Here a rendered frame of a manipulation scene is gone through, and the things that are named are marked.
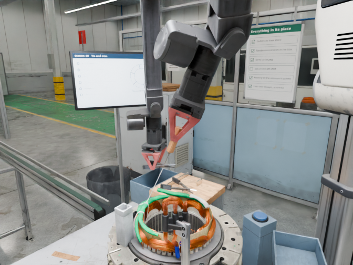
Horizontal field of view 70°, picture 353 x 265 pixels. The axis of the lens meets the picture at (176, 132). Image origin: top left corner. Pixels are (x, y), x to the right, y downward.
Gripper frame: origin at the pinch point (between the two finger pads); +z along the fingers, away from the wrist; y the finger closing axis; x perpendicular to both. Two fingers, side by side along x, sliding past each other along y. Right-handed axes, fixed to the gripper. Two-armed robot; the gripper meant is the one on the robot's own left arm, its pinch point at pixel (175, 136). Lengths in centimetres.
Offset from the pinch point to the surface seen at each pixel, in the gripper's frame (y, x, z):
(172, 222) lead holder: 13.3, 4.9, 10.9
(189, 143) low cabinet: -249, 29, 95
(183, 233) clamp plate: 14.6, 7.2, 11.3
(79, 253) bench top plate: -22, -17, 68
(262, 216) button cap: -14.7, 33.8, 19.7
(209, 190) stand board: -25.9, 18.8, 24.0
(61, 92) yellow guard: -1019, -506, 376
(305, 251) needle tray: -2.7, 41.9, 17.8
